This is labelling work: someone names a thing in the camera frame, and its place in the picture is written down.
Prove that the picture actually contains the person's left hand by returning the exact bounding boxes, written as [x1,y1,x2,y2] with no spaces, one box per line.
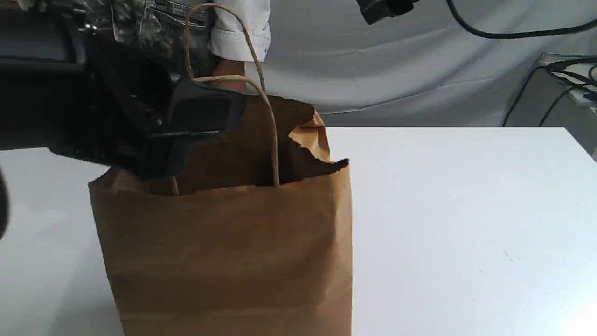
[211,59,247,94]

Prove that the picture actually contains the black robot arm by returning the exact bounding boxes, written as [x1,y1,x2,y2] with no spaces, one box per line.
[0,9,246,179]

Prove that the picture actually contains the brown paper bag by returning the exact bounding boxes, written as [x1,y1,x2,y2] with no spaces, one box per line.
[88,3,353,336]

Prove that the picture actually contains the white-sleeved left forearm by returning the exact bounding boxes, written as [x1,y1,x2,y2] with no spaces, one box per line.
[208,0,272,63]

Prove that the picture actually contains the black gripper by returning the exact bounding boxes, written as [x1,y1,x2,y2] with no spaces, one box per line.
[49,35,247,180]

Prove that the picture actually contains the black cables at right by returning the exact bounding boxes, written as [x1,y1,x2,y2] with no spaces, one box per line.
[503,58,597,127]

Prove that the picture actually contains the person's camouflage jacket torso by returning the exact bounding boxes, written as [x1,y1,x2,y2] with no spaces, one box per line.
[18,0,217,77]

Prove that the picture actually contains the black overhead cable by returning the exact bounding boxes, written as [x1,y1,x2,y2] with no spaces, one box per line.
[445,0,597,40]

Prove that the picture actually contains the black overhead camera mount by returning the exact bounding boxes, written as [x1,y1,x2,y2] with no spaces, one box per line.
[356,0,419,25]

